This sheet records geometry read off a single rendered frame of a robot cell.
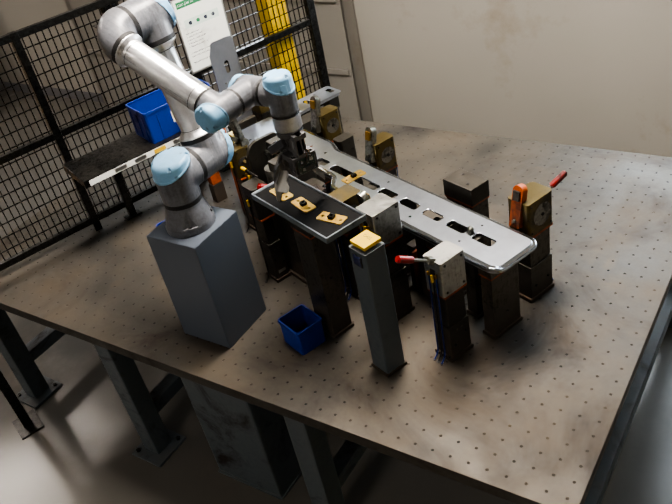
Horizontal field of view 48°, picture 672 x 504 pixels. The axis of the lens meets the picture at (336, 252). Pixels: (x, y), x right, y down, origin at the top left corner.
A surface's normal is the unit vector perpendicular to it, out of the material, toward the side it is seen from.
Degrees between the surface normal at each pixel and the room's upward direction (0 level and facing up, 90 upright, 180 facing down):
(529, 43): 90
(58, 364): 0
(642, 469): 0
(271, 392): 0
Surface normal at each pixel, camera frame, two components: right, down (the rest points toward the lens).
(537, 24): -0.52, 0.58
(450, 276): 0.62, 0.37
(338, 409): -0.18, -0.79
